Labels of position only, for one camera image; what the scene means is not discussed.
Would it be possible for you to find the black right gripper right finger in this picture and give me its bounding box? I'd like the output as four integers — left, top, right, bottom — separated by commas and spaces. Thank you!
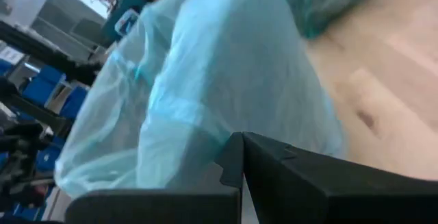
242, 131, 438, 224

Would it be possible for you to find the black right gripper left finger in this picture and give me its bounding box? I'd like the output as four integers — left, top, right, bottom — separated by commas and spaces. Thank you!
64, 131, 244, 224

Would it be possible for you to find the light blue plastic bag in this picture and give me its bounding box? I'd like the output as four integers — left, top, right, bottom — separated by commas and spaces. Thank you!
53, 0, 347, 198

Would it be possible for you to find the blue storage bin rack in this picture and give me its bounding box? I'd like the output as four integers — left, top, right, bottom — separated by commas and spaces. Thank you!
0, 59, 90, 221

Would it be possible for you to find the black metal table frame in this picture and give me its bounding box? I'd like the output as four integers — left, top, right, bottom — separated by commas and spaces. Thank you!
0, 21, 103, 139

